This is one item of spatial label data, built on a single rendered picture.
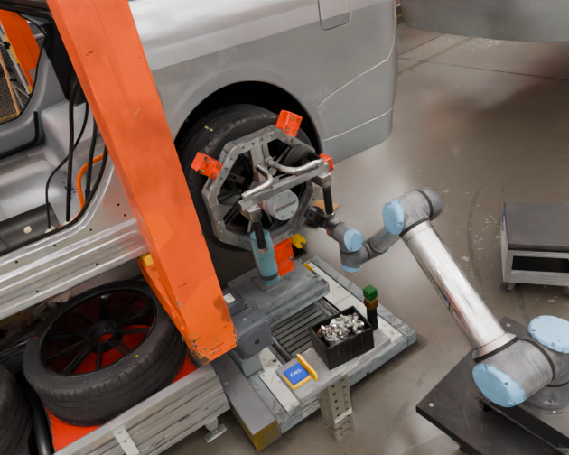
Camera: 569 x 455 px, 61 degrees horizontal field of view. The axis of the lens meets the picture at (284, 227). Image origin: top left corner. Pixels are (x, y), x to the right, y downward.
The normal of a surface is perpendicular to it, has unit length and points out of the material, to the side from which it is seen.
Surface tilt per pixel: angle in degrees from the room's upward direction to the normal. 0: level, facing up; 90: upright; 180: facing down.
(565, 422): 2
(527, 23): 107
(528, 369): 35
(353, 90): 90
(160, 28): 81
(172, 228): 90
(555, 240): 0
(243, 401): 0
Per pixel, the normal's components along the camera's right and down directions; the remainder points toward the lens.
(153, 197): 0.53, 0.41
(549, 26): -0.26, 0.76
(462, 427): -0.17, -0.81
